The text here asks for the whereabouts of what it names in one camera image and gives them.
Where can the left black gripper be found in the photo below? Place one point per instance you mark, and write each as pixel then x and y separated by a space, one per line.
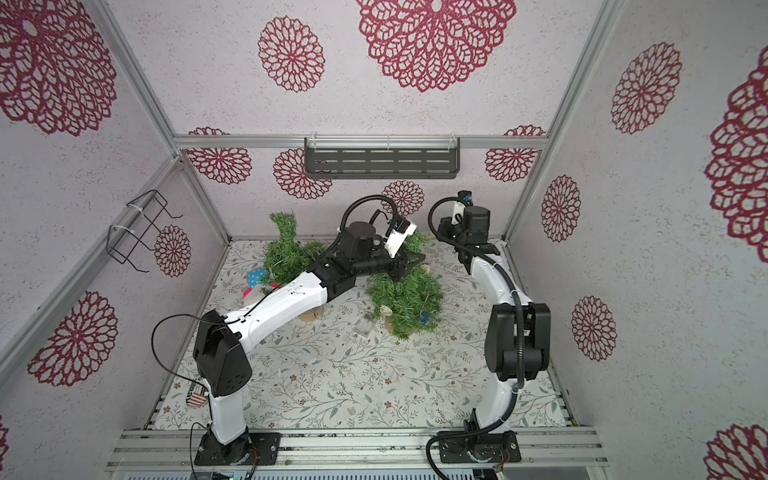
pixel 400 268

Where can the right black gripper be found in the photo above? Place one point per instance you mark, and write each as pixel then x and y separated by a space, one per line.
pixel 480 248

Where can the small green christmas tree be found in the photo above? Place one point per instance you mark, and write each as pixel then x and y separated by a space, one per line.
pixel 286 257
pixel 408 294

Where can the clear string light battery box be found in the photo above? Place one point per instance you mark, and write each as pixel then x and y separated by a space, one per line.
pixel 364 327

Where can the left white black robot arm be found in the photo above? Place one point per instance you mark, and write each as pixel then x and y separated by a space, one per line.
pixel 223 341

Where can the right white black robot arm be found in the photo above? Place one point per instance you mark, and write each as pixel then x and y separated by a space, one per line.
pixel 516 346

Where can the pink white plush toy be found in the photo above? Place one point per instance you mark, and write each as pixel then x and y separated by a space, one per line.
pixel 259 285

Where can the flag patterned small can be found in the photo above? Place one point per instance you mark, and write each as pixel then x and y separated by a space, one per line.
pixel 196 397

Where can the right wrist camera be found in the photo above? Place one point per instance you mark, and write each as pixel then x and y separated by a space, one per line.
pixel 464 199

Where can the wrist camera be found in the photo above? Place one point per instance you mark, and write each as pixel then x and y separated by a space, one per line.
pixel 399 230
pixel 464 199

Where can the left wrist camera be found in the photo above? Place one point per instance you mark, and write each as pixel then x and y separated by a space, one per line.
pixel 399 230

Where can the grey wall shelf rack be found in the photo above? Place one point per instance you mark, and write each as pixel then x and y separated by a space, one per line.
pixel 337 159

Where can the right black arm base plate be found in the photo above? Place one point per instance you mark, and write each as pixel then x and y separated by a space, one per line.
pixel 498 448

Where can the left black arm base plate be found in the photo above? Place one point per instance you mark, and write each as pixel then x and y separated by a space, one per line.
pixel 260 449

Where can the aluminium mounting rail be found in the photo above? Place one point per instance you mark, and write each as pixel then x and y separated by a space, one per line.
pixel 325 449

